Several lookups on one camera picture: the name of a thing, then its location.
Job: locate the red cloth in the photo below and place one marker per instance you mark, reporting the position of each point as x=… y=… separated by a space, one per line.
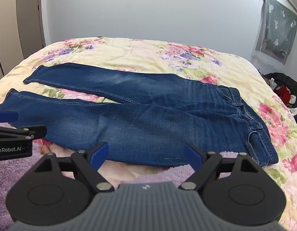
x=285 y=93

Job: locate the beige wardrobe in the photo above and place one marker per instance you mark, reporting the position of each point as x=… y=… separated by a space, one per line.
x=25 y=16

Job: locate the floral quilt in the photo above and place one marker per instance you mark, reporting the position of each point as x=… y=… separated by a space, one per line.
x=138 y=50

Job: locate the purple fuzzy blanket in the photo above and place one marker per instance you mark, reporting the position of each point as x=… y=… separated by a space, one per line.
x=9 y=185

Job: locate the green patterned hanging curtain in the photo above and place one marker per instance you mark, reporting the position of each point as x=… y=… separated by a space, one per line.
x=280 y=26

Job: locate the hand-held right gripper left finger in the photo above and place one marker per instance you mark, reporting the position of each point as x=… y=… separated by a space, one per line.
x=99 y=156

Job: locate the pile of dark clothes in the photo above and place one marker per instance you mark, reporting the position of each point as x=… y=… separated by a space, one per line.
x=286 y=80

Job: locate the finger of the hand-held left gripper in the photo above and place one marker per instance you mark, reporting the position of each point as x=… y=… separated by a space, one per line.
x=21 y=131
x=5 y=117

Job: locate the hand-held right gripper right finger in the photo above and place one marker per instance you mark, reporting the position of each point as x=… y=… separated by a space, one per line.
x=192 y=156

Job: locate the dark blue towel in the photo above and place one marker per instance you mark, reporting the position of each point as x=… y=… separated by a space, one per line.
x=138 y=125

